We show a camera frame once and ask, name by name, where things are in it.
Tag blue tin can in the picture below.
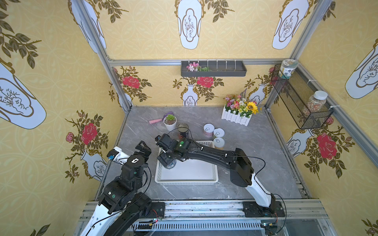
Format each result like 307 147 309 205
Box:
166 159 177 169

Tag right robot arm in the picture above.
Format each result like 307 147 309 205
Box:
155 134 276 209

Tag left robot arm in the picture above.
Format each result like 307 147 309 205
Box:
81 141 152 236

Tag white plastic basket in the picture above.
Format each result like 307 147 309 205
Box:
155 159 219 185

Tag dark tomato tin can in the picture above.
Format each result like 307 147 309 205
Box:
177 124 189 140

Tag potted succulent white pot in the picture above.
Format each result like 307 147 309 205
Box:
163 114 177 131

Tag pink purple toy shovel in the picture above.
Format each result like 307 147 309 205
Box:
149 111 174 124

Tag pink small can back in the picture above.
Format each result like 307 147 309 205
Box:
203 124 215 138

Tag yellow small can front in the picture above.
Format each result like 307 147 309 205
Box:
213 137 225 149

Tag white small can middle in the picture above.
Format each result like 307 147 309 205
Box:
213 128 225 138

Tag flower box white fence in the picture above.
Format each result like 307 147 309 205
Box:
221 95 259 126

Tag small pink shelf flowers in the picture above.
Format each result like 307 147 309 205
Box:
186 62 210 72

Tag jar with patterned label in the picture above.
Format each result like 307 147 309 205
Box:
278 59 298 79

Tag clear jar white lid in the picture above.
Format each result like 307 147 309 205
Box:
302 90 328 116

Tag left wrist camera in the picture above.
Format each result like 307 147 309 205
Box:
107 147 130 165

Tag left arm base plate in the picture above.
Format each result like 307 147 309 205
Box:
145 202 165 218

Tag grey wall shelf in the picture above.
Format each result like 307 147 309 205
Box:
181 60 247 77

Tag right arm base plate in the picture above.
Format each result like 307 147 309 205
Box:
242 201 286 218

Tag black wire wall basket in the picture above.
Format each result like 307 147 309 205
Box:
271 65 333 130

